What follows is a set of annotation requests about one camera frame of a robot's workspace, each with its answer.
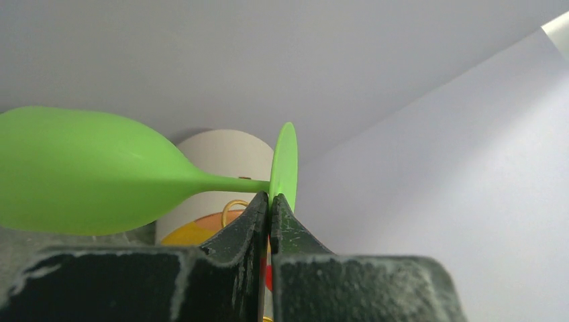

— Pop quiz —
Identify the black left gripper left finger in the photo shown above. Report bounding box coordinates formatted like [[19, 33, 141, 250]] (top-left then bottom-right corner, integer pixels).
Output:
[[1, 193, 268, 321]]

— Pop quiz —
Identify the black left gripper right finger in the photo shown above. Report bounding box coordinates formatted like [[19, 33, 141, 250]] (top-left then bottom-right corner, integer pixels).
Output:
[[270, 195, 466, 321]]

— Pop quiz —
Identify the green plastic wine glass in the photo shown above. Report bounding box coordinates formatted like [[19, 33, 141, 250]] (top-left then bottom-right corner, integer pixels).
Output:
[[1, 106, 299, 235]]

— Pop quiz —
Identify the round pastel drawer cabinet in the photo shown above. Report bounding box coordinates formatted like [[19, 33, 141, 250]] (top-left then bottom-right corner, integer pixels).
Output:
[[154, 129, 276, 322]]

